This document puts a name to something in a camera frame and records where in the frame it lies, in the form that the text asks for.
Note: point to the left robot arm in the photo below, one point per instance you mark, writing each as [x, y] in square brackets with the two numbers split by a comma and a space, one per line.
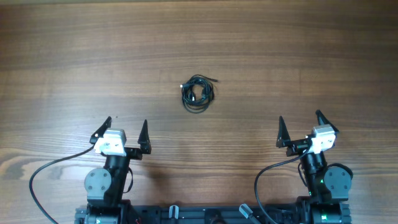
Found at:
[105, 186]

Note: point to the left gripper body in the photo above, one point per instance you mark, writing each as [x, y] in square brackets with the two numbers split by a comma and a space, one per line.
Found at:
[133, 153]

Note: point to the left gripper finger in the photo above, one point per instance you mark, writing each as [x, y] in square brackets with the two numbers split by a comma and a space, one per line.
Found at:
[101, 130]
[144, 140]

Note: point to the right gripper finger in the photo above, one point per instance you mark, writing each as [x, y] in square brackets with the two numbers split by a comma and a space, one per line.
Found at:
[322, 120]
[283, 137]

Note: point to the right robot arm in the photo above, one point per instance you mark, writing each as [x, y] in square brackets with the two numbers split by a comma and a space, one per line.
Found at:
[328, 184]

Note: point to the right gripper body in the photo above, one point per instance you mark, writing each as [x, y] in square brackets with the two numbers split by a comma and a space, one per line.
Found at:
[296, 147]

